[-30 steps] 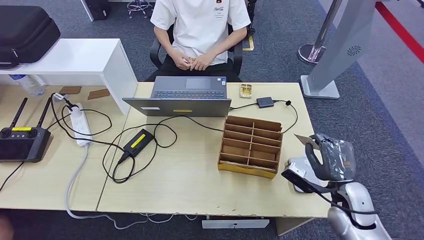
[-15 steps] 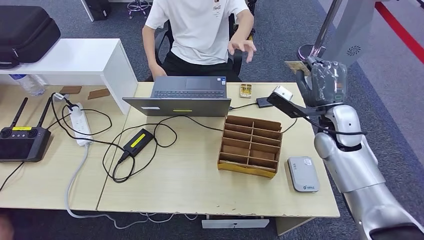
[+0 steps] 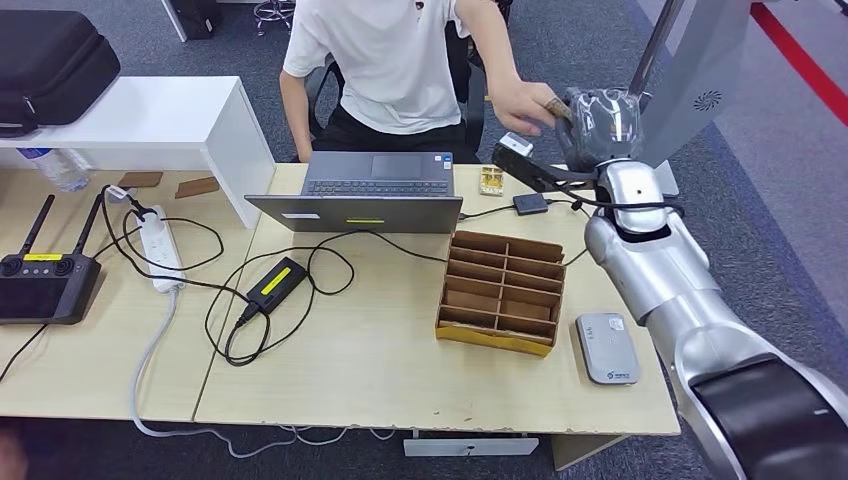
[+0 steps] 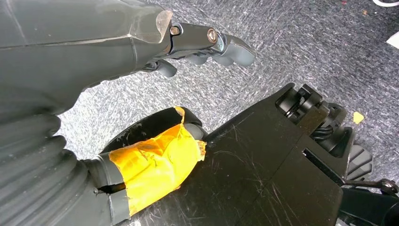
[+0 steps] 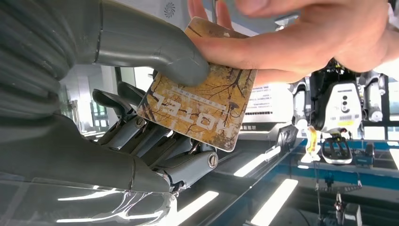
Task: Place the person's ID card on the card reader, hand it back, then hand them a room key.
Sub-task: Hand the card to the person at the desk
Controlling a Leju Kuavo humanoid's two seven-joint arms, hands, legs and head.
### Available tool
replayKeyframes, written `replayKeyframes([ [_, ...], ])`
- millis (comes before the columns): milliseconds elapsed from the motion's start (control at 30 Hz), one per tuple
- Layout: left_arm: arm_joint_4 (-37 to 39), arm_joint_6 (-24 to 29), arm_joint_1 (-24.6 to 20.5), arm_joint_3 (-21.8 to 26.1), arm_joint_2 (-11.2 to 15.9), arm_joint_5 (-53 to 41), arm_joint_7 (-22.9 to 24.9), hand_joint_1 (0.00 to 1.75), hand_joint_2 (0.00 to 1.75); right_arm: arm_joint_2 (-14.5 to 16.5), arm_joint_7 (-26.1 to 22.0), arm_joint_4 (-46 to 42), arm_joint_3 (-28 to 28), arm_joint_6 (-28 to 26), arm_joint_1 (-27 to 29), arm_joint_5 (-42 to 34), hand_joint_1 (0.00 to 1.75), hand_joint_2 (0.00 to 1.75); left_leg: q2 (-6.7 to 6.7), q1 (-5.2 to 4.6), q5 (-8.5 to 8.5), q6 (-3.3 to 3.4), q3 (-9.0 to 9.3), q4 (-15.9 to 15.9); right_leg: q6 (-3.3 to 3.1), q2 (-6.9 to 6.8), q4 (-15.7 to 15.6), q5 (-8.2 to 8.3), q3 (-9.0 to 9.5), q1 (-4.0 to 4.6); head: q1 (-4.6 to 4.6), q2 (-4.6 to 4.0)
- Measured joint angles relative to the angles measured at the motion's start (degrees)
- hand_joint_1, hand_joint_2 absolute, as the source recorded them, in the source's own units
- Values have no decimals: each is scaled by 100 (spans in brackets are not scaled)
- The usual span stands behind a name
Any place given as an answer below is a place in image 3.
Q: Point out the person's left hand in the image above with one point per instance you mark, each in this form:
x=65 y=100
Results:
x=523 y=106

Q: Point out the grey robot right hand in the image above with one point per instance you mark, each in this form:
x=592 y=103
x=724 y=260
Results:
x=603 y=129

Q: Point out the person's right hand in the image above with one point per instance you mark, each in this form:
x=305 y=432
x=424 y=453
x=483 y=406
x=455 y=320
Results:
x=304 y=157

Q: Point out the yellow hotel key card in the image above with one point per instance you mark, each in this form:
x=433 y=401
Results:
x=526 y=334
x=467 y=326

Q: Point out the person's left forearm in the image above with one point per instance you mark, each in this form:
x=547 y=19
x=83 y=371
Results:
x=487 y=46

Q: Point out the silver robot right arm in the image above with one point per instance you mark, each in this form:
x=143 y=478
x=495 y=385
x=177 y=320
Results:
x=669 y=285

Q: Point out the person's right forearm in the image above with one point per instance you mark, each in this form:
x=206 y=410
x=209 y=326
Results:
x=295 y=112

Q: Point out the stack of hotel key cards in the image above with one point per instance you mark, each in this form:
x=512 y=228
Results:
x=491 y=181

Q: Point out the person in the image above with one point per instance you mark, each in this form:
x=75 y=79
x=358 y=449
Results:
x=391 y=66

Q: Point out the wooden card organizer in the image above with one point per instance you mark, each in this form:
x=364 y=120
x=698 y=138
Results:
x=503 y=290

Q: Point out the grey card reader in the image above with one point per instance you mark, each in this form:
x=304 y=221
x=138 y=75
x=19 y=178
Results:
x=606 y=350

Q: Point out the black office chair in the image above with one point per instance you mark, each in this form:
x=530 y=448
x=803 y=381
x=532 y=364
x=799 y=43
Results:
x=474 y=112

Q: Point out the grey laptop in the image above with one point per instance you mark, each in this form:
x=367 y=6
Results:
x=371 y=213

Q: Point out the small black hub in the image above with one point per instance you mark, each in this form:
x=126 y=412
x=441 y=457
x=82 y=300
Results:
x=530 y=204

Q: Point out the grey kiosk stand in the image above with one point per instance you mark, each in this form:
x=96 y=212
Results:
x=702 y=79

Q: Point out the brown cardboard piece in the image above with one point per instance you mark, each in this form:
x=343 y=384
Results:
x=140 y=179
x=197 y=187

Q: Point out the black power adapter yellow label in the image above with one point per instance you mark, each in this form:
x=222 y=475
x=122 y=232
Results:
x=277 y=283

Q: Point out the chrome stool base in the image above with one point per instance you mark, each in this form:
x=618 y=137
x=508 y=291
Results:
x=273 y=13

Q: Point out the white power strip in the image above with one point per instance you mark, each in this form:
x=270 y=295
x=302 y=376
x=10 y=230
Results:
x=161 y=250

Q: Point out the white shelf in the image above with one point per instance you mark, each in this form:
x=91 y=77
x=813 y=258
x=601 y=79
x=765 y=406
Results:
x=132 y=111

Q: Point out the black cabinet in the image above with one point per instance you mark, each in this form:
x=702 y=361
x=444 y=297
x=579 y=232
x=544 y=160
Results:
x=194 y=16

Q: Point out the clear water bottle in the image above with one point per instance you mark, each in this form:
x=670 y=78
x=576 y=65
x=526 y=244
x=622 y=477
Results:
x=58 y=169

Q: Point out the black carrying case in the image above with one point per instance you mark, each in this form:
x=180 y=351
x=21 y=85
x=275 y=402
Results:
x=53 y=66

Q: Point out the black remote controller with antennas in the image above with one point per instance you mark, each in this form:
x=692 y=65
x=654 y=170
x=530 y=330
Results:
x=46 y=290

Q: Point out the chrome stanchion post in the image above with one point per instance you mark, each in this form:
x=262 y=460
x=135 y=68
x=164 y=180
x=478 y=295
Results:
x=656 y=40

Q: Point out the white under-desk bracket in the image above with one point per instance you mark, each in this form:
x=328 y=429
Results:
x=470 y=447

